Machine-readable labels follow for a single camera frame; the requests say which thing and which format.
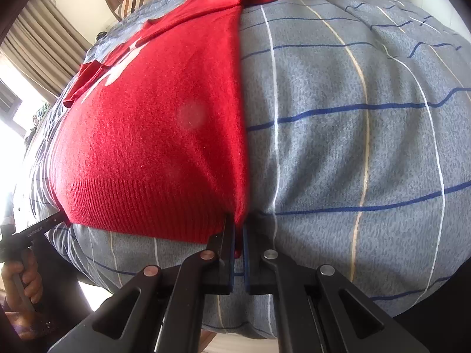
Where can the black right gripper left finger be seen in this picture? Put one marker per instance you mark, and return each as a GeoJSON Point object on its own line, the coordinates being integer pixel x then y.
{"type": "Point", "coordinates": [159, 310]}

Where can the grey plaid bed duvet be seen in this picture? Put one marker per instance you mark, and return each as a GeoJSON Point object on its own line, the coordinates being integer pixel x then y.
{"type": "Point", "coordinates": [358, 115]}

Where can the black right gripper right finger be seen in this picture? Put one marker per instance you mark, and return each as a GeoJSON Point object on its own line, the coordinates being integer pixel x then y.
{"type": "Point", "coordinates": [318, 310]}

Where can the beige curtain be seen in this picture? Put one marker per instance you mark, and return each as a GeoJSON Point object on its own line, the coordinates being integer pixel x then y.
{"type": "Point", "coordinates": [45, 48]}

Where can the striped cushion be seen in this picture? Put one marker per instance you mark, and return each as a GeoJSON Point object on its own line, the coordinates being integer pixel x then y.
{"type": "Point", "coordinates": [127, 7]}

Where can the person's left hand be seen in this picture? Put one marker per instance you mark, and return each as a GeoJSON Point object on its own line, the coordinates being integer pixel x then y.
{"type": "Point", "coordinates": [31, 281]}

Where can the red knit sweater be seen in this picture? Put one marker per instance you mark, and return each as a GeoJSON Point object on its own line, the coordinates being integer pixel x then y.
{"type": "Point", "coordinates": [154, 141]}

